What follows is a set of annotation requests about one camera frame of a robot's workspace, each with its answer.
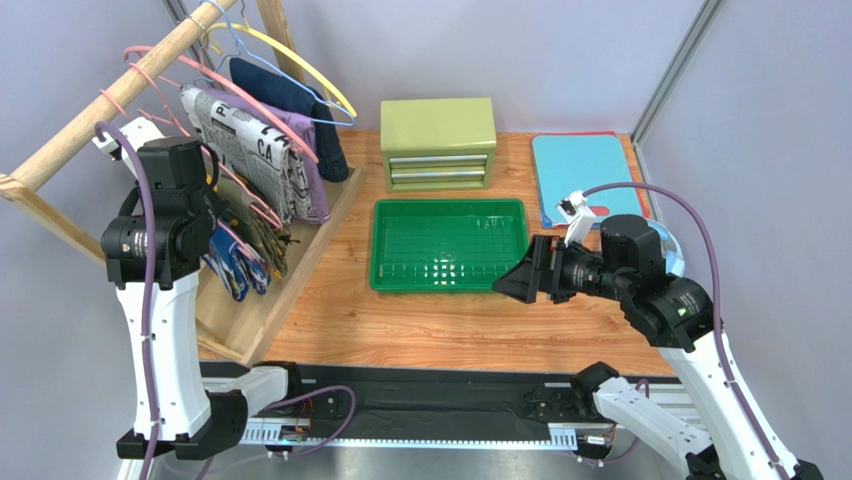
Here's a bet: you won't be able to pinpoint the yellow hanger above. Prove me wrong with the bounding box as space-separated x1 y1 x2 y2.
208 22 357 126

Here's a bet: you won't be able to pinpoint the pink hanger with newspaper trousers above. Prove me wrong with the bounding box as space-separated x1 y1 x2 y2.
123 45 320 165

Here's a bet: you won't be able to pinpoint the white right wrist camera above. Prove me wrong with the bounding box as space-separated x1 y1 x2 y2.
556 190 597 244

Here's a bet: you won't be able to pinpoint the newspaper print trousers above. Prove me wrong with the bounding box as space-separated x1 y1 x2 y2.
180 84 312 223

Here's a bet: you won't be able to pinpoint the light blue cutting board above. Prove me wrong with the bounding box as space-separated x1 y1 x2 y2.
531 134 646 229

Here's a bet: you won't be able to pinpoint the blue wire hanger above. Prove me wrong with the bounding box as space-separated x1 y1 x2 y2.
198 1 358 127

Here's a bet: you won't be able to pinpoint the green mini drawer chest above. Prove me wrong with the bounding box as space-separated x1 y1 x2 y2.
380 97 497 193

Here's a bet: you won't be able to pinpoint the camouflage trousers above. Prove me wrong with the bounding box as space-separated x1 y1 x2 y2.
214 168 292 279

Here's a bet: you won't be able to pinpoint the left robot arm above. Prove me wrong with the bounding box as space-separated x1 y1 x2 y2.
95 122 292 460

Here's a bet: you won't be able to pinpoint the blue white patterned trousers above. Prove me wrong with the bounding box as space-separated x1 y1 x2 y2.
204 221 271 302

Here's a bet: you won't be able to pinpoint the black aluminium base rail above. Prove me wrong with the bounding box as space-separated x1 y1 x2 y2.
136 359 694 461

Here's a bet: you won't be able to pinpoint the green plastic tray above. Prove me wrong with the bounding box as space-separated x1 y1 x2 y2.
369 198 529 294

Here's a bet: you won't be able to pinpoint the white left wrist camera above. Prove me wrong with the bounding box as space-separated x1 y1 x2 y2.
92 117 165 178

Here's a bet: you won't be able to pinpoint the dark blue jeans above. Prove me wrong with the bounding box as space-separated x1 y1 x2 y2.
229 57 349 183

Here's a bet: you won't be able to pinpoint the wooden clothes rack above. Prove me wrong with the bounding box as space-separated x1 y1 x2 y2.
1 1 365 364

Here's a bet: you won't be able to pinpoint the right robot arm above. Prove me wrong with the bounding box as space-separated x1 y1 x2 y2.
493 215 821 479

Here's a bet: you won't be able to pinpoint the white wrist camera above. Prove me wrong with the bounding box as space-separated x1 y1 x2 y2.
556 190 597 244
92 117 165 178

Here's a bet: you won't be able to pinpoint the light blue headphones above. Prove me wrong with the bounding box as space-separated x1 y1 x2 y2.
646 218 686 277

